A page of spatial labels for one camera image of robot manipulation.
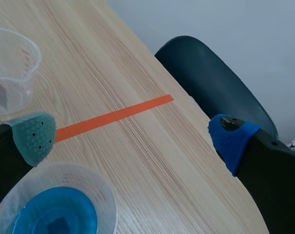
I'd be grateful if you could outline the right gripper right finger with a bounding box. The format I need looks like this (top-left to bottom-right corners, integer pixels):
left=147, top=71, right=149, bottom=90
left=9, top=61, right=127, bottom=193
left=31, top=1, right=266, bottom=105
left=207, top=114, right=295, bottom=234

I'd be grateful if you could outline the empty clear plastic beaker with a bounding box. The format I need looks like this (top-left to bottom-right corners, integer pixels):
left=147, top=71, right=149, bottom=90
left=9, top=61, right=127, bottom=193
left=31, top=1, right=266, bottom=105
left=0, top=27, right=42, bottom=115

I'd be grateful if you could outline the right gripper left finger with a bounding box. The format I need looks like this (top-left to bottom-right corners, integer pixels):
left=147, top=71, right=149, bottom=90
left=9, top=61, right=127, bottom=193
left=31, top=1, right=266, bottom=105
left=0, top=111, right=57, bottom=214

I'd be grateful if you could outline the clear beaker with blue liquid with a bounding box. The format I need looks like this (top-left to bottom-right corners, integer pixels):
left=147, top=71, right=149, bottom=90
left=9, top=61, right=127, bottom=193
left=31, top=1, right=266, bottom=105
left=0, top=162, right=120, bottom=234

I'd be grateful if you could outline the dark blue chair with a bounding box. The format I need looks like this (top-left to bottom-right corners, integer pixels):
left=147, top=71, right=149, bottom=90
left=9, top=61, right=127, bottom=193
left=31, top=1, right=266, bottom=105
left=154, top=35, right=277, bottom=141

